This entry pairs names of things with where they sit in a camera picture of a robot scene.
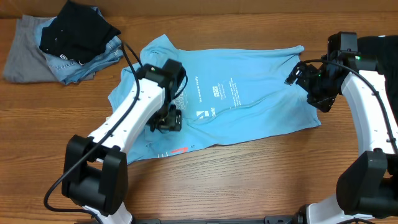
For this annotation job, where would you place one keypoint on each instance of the grey folded garment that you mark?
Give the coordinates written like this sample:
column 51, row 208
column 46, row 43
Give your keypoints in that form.
column 25, row 62

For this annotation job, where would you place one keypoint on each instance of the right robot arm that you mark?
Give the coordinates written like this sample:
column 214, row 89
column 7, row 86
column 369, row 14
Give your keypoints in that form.
column 367, row 189

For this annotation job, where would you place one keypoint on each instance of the black garment at right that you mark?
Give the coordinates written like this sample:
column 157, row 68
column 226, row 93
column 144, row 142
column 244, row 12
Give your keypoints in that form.
column 385, row 49

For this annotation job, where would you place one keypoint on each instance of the black folded garment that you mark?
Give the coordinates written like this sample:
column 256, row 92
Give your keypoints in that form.
column 78, row 33

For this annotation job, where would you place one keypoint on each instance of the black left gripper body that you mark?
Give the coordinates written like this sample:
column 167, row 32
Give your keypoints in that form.
column 167, row 118

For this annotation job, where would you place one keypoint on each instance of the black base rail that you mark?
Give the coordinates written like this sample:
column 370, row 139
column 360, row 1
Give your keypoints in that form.
column 266, row 220

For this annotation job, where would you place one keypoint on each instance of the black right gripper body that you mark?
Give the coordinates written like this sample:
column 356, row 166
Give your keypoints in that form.
column 306, row 79

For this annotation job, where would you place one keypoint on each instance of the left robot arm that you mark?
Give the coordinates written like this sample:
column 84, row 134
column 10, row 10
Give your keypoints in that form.
column 95, row 167

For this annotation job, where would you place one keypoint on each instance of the light blue printed t-shirt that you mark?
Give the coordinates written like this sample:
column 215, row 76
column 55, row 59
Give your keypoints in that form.
column 230, row 96

